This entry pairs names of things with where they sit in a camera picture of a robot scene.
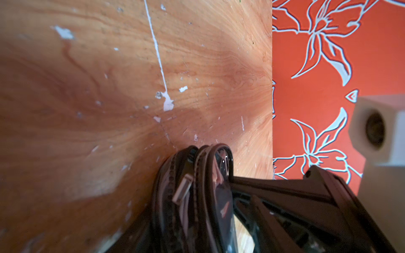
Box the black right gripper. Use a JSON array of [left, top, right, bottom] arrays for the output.
[[231, 166, 394, 253]]

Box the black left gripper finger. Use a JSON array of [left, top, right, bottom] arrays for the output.
[[107, 208, 154, 253]]

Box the black round pouch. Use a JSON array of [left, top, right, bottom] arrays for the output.
[[151, 143, 238, 253]]

